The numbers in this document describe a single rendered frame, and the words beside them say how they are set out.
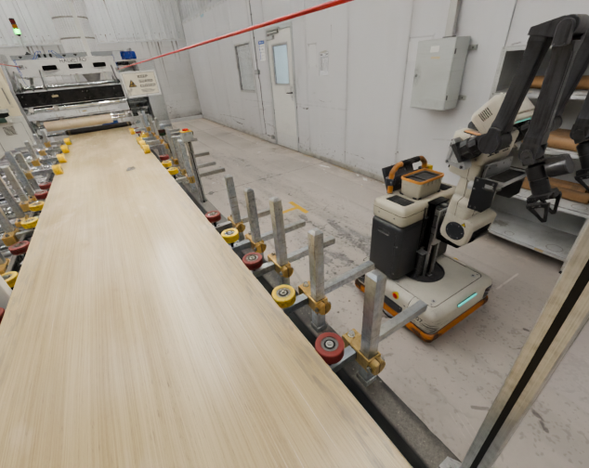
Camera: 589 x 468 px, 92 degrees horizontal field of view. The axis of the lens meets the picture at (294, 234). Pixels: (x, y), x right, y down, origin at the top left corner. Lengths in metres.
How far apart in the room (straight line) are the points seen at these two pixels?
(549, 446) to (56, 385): 1.94
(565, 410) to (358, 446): 1.54
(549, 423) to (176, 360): 1.74
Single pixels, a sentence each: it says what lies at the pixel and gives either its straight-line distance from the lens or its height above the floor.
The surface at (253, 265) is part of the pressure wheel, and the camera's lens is 1.14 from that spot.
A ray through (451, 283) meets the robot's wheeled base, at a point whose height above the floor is 0.28.
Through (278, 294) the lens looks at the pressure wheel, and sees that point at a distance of 0.98.
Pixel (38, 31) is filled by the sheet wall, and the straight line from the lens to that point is 11.56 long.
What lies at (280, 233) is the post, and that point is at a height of 1.01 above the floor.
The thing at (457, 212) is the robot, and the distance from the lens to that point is 1.72.
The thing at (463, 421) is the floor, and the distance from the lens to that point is 1.87.
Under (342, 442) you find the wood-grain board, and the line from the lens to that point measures 0.73.
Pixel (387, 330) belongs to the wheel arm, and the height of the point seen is 0.82.
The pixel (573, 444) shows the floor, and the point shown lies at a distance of 2.04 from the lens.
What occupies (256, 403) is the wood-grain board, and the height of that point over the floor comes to 0.90.
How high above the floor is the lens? 1.57
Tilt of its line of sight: 31 degrees down
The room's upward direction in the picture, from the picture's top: 5 degrees counter-clockwise
